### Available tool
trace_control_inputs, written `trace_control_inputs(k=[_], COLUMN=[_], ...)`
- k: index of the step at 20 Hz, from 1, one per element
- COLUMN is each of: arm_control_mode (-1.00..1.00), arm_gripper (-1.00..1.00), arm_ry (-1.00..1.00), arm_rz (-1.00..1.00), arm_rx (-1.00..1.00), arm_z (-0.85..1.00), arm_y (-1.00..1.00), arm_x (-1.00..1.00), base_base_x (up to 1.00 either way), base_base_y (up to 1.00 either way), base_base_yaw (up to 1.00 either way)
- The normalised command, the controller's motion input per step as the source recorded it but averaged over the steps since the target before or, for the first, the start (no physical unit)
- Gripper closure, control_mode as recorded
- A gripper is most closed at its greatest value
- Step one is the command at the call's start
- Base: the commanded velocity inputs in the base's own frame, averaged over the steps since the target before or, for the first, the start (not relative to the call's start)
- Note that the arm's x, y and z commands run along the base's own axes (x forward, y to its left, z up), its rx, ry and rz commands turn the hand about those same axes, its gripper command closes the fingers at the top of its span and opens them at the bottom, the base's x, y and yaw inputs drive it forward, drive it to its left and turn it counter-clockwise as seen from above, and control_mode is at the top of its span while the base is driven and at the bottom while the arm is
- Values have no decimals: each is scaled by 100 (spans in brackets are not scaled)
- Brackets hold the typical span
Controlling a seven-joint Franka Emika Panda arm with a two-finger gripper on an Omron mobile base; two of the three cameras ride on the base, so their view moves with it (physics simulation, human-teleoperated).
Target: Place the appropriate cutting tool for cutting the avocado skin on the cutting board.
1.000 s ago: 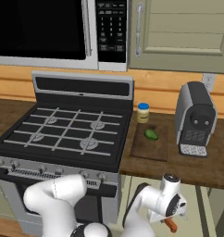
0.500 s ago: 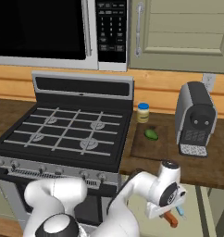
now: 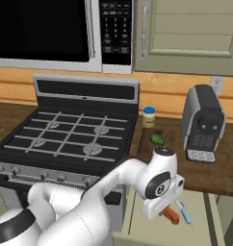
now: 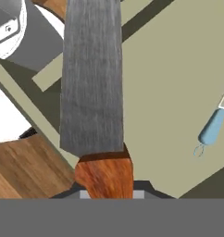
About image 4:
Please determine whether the white and grey rounded appliance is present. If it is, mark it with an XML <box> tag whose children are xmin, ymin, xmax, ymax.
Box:
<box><xmin>0</xmin><ymin>0</ymin><xmax>66</xmax><ymax>72</ymax></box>

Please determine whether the kitchen knife with wooden handle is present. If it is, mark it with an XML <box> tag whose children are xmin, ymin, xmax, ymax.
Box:
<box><xmin>59</xmin><ymin>0</ymin><xmax>135</xmax><ymax>200</ymax></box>

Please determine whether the blue handled peeler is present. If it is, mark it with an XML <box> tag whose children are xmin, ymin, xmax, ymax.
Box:
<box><xmin>193</xmin><ymin>87</ymin><xmax>224</xmax><ymax>157</ymax></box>

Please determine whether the brown wooden cutting board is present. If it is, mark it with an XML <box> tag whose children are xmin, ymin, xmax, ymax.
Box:
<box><xmin>31</xmin><ymin>0</ymin><xmax>68</xmax><ymax>23</ymax></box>

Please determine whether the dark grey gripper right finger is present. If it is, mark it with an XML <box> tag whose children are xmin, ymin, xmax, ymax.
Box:
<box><xmin>131</xmin><ymin>180</ymin><xmax>177</xmax><ymax>200</ymax></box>

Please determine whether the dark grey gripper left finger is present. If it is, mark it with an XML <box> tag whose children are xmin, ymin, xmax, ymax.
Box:
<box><xmin>49</xmin><ymin>181</ymin><xmax>93</xmax><ymax>200</ymax></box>

